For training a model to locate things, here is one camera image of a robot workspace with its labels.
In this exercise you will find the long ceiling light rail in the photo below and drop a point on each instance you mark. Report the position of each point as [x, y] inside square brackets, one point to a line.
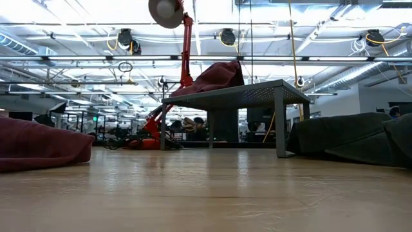
[206, 58]

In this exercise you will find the black monitor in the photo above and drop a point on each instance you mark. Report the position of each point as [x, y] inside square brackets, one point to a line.
[21, 116]

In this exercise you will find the grey perforated metal shelf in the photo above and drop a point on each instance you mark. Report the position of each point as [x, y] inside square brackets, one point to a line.
[225, 96]

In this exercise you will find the black upright panel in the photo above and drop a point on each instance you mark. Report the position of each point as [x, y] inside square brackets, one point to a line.
[225, 125]

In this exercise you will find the maroon baseball cap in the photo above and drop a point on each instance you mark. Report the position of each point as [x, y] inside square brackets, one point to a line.
[186, 90]
[42, 145]
[225, 72]

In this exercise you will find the person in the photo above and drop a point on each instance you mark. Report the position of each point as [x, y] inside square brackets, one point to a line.
[193, 125]
[395, 112]

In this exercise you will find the silver ventilation duct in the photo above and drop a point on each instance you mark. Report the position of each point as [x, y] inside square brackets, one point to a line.
[354, 75]
[16, 43]

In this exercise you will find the black studio umbrella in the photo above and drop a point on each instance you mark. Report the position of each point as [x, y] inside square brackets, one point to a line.
[44, 120]

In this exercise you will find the red desk lamp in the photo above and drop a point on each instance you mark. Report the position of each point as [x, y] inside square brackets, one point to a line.
[186, 48]

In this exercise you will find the black studio softbox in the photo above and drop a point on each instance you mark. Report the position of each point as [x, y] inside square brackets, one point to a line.
[59, 108]

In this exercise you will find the black aluminium table frame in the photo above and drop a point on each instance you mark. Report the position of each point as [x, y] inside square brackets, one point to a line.
[244, 145]

